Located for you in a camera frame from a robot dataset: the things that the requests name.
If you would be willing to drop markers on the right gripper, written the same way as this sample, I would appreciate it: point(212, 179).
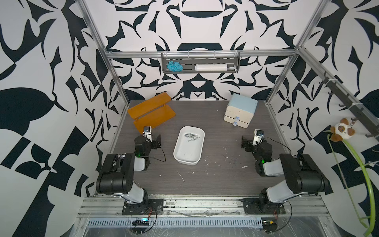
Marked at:
point(247, 143)

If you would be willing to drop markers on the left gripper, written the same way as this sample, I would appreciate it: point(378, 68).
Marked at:
point(155, 141)

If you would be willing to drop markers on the white plastic storage tray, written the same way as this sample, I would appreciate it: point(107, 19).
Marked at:
point(189, 145)

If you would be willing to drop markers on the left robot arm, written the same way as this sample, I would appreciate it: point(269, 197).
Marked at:
point(116, 177)

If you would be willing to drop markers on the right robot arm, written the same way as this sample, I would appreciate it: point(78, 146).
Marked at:
point(301, 176)

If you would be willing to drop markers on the blue white drawer box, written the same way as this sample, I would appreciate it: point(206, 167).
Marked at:
point(240, 110)

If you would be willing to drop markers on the orange wooden shelf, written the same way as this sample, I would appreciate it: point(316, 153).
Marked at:
point(152, 112)

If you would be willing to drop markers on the small controller board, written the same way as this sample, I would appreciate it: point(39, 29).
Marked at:
point(141, 222)

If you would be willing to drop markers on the plush toy animal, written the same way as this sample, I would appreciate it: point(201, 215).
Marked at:
point(342, 131)

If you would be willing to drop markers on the teal scrunchie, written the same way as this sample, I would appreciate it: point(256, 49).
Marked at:
point(174, 66)

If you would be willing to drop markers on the white roll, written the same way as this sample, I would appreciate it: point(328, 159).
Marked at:
point(211, 67)

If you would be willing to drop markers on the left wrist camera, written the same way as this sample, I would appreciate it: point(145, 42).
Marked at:
point(147, 133)

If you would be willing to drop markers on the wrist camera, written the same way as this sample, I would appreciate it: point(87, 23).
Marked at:
point(147, 133)
point(258, 135)

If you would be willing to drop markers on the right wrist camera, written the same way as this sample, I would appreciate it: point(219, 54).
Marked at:
point(258, 135)

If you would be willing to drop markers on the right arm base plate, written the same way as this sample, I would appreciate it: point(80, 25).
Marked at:
point(255, 206)

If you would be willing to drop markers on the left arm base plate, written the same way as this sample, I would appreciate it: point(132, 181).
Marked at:
point(152, 206)

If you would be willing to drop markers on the white perforated cable duct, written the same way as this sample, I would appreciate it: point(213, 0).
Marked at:
point(181, 222)

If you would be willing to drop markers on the grey wall rack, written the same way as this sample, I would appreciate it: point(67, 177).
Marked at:
point(190, 59)

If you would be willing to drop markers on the black hook rail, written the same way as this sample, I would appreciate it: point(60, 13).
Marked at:
point(350, 102)

